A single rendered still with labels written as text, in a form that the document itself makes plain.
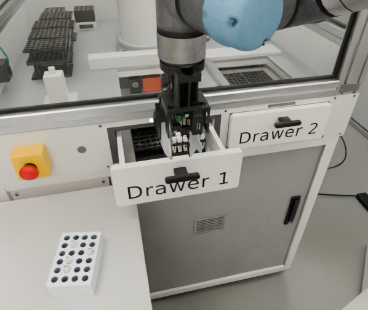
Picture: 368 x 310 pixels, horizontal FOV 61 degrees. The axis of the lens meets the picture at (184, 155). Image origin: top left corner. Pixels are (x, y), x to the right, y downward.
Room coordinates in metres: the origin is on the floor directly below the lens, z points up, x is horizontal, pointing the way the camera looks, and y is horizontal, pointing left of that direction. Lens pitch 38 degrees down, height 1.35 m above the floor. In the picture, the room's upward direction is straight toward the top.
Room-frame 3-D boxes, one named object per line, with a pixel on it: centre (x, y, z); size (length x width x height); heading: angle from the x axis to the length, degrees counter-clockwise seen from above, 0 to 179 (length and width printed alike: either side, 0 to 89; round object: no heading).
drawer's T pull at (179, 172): (0.50, 0.01, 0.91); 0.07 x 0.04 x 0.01; 103
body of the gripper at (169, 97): (0.47, 0.00, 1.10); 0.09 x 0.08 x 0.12; 13
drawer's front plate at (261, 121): (0.73, -0.26, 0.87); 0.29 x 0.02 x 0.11; 103
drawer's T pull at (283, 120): (0.71, -0.27, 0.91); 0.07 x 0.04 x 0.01; 103
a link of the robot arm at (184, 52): (0.48, 0.00, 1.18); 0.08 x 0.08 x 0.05
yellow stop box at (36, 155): (0.57, 0.36, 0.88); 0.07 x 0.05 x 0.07; 103
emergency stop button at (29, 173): (0.54, 0.35, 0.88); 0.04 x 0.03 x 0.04; 103
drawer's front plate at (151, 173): (0.52, 0.01, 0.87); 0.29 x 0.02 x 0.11; 103
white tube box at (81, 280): (0.37, 0.22, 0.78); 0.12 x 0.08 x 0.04; 3
